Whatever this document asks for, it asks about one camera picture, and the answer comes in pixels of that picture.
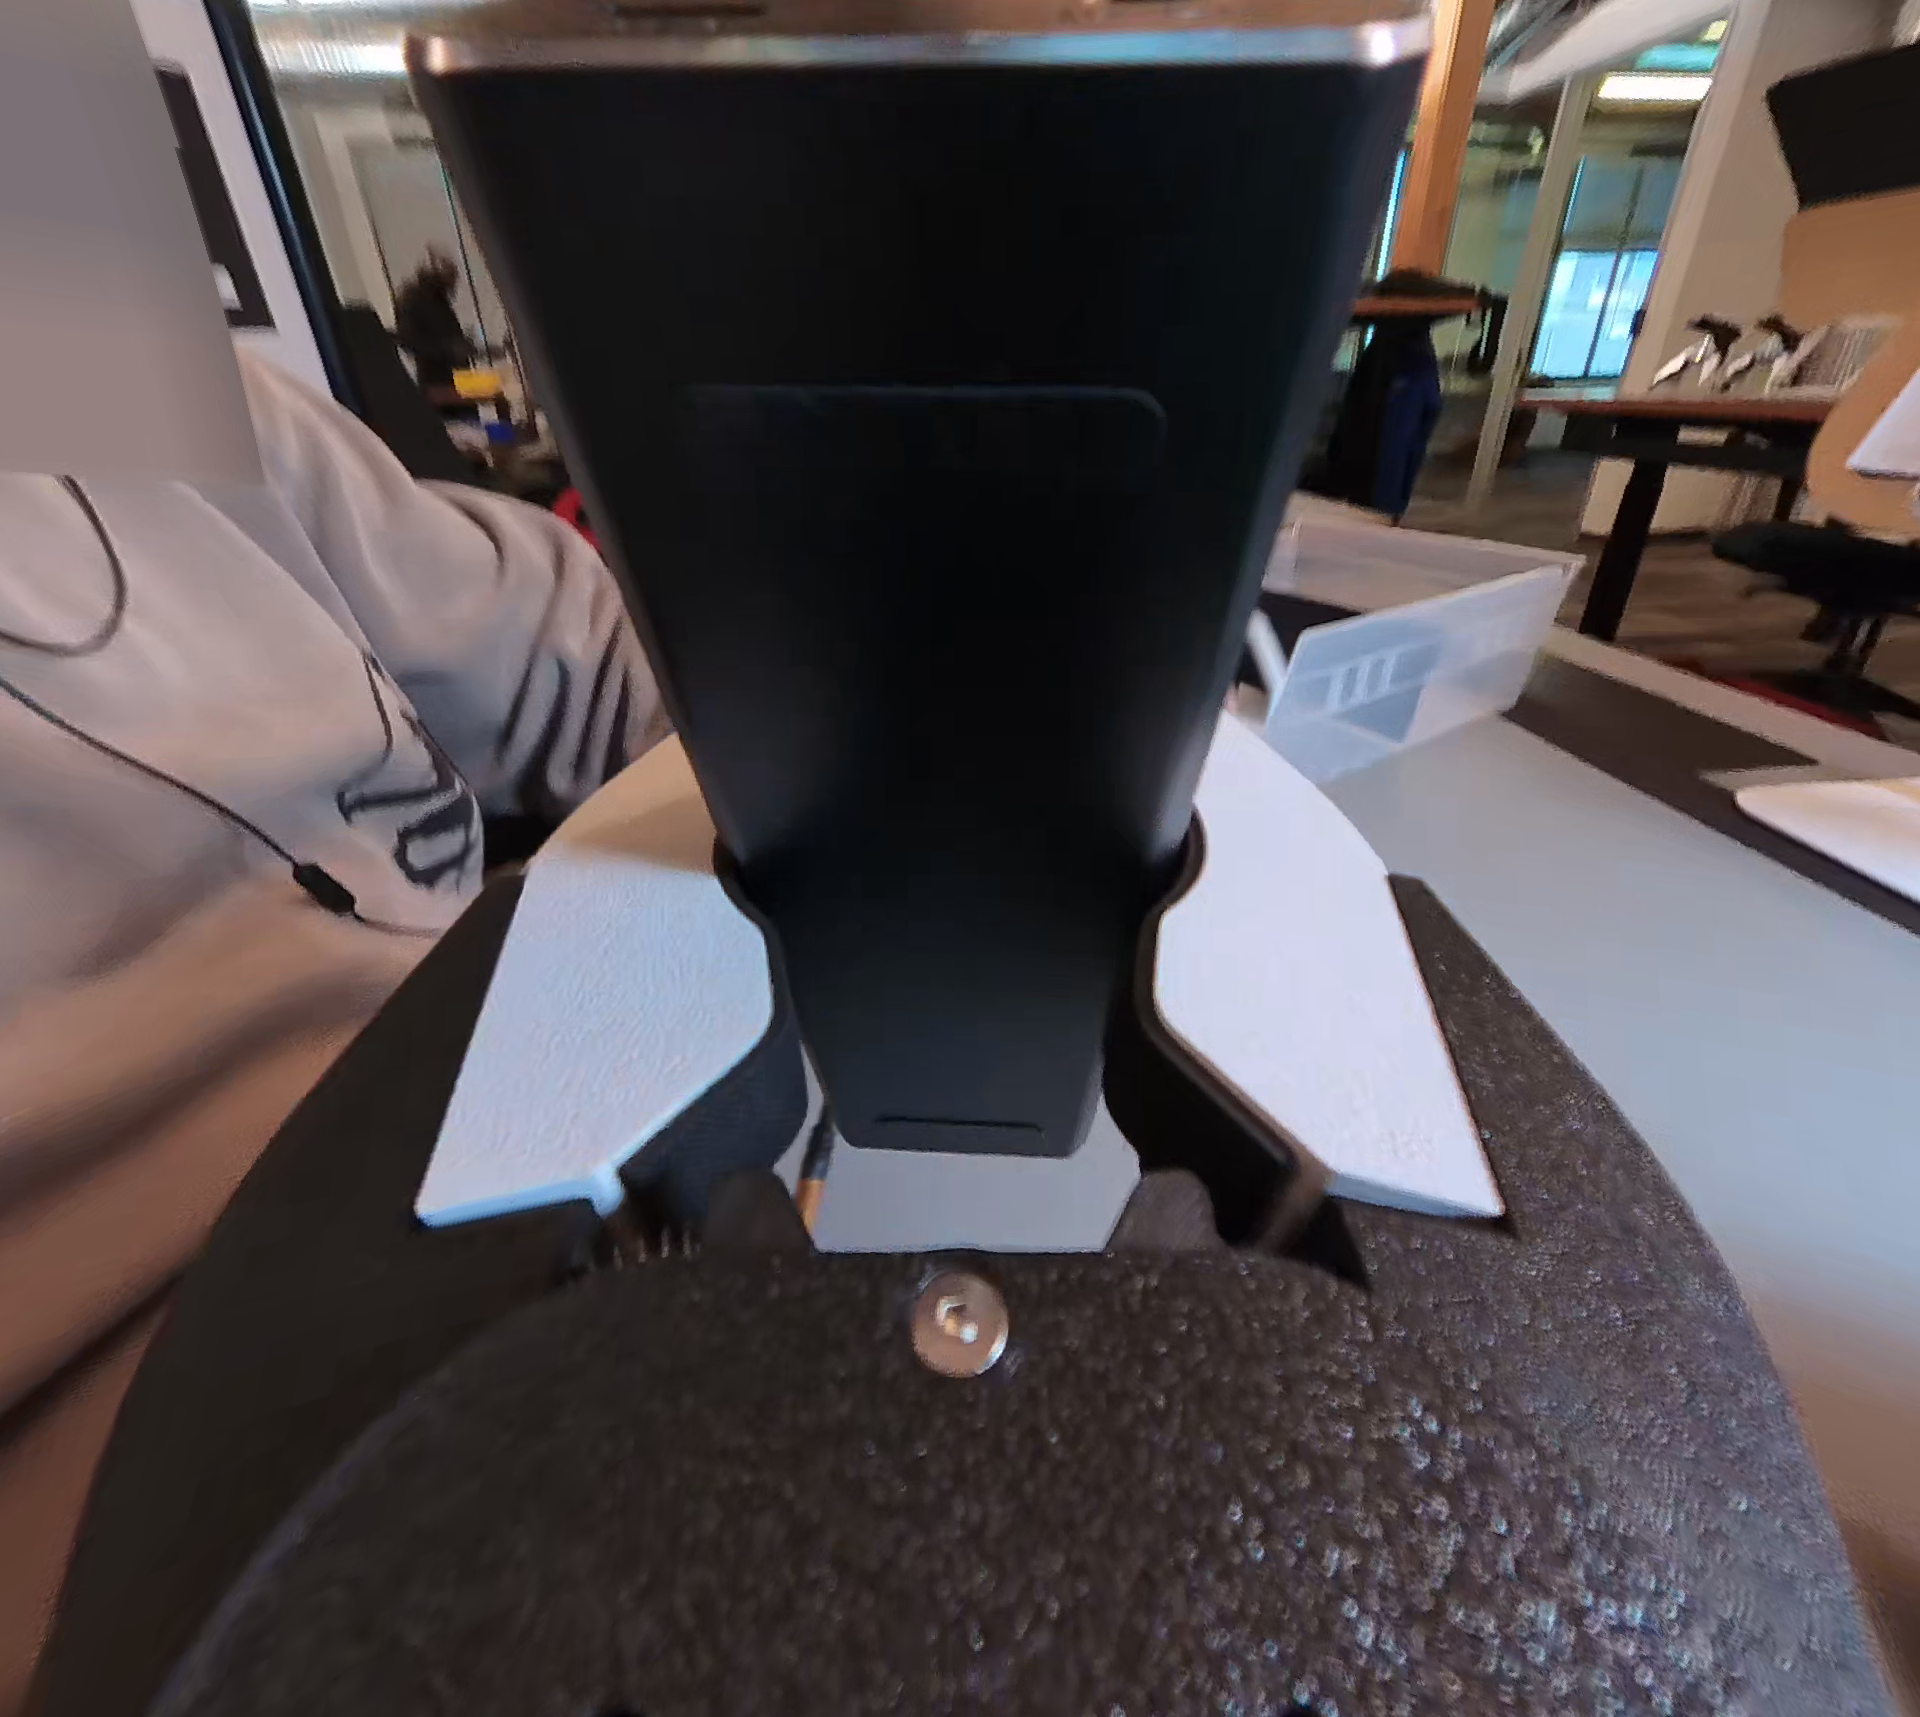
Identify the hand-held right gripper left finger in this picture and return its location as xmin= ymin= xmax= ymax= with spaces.
xmin=414 ymin=733 xmax=824 ymax=1247

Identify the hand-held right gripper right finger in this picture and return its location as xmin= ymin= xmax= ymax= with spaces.
xmin=1105 ymin=712 xmax=1507 ymax=1290

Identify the clear plastic bin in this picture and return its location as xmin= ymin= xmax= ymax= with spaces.
xmin=1257 ymin=516 xmax=1588 ymax=786

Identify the black usb hub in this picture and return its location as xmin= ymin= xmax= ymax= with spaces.
xmin=404 ymin=0 xmax=1438 ymax=1160

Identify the person's left forearm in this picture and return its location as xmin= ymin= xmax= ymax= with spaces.
xmin=232 ymin=343 xmax=662 ymax=697

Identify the white tablet stand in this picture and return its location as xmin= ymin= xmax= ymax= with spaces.
xmin=1741 ymin=773 xmax=1920 ymax=909

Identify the dark blue hanging jacket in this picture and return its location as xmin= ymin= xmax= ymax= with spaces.
xmin=1335 ymin=267 xmax=1443 ymax=517

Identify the brown top desk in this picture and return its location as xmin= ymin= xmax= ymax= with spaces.
xmin=1515 ymin=388 xmax=1848 ymax=638

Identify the black flat panel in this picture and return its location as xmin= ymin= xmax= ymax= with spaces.
xmin=1766 ymin=43 xmax=1920 ymax=210

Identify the black and white pattern board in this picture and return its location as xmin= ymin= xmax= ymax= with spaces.
xmin=96 ymin=0 xmax=349 ymax=398

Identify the black earphone cable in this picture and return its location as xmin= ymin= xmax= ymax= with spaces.
xmin=0 ymin=471 xmax=452 ymax=938

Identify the wooden post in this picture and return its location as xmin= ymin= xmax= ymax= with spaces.
xmin=1386 ymin=0 xmax=1524 ymax=277

